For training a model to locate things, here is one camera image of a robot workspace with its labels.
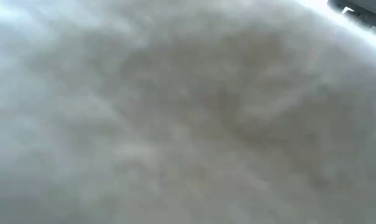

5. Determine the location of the white button-up shirt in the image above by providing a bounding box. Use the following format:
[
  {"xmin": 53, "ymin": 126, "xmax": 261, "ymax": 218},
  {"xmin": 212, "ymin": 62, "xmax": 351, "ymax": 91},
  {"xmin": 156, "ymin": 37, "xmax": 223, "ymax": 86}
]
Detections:
[{"xmin": 0, "ymin": 0, "xmax": 376, "ymax": 224}]

